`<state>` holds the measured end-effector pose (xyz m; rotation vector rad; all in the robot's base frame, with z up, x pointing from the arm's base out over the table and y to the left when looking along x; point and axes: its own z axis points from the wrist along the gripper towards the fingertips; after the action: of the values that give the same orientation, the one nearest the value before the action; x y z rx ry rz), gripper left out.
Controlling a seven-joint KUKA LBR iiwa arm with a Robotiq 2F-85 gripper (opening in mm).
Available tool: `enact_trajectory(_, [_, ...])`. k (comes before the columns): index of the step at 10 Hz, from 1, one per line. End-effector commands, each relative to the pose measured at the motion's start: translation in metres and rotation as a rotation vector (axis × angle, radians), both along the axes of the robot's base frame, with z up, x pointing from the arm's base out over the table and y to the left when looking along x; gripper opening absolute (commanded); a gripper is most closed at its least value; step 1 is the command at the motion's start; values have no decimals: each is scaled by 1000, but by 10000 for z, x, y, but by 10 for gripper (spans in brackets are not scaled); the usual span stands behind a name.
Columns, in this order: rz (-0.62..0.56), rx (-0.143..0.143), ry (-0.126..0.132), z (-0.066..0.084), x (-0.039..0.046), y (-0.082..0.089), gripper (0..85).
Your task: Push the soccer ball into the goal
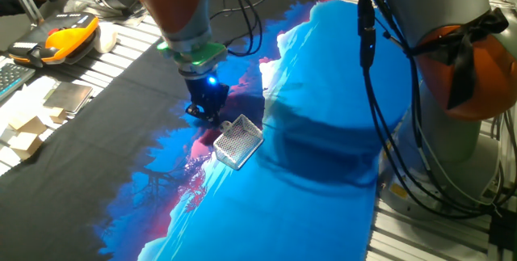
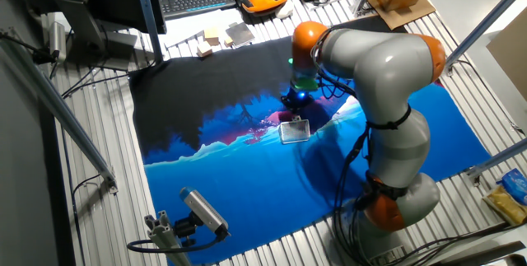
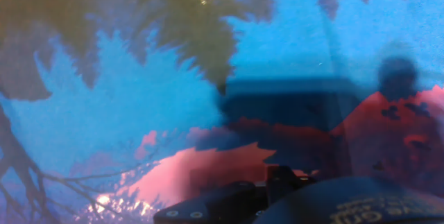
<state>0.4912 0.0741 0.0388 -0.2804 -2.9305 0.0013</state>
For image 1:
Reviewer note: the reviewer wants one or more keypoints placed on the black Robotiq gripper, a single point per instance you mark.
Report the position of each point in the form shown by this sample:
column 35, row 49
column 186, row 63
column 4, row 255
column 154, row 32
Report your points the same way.
column 208, row 93

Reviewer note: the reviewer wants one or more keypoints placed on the black sleeved forearm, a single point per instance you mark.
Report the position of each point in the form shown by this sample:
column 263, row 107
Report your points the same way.
column 12, row 0

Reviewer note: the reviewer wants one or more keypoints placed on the silver perforated metal goal basket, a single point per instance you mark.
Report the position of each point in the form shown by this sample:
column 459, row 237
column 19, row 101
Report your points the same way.
column 238, row 144

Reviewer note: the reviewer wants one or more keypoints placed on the green wrist mounting plate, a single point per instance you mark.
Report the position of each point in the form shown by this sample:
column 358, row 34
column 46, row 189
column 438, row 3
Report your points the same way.
column 202, row 54

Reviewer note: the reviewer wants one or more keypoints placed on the blue black landscape printed mat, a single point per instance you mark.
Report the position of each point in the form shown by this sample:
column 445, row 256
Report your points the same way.
column 282, row 204

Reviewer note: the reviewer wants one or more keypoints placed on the white rounded foam object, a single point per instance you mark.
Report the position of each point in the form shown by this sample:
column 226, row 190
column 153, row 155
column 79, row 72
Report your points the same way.
column 106, row 39

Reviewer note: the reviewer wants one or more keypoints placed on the grey metal plate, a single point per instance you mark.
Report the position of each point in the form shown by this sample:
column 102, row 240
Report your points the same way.
column 68, row 97

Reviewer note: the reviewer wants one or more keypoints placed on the small light wooden block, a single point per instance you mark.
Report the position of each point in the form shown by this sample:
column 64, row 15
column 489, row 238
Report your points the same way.
column 57, row 114

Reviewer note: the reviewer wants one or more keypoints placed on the orange black teach pendant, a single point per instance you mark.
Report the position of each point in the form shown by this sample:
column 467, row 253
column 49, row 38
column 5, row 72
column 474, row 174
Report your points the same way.
column 60, row 39

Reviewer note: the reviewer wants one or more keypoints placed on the large light wooden block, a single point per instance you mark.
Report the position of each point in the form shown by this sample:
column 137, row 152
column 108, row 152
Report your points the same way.
column 28, row 124
column 25, row 144

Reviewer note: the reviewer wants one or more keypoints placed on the white paper sheet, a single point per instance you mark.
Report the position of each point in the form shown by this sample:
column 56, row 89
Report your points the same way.
column 28, row 93

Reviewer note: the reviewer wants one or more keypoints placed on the black computer keyboard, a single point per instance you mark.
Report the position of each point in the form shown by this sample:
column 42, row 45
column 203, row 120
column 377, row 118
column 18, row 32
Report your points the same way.
column 12, row 77

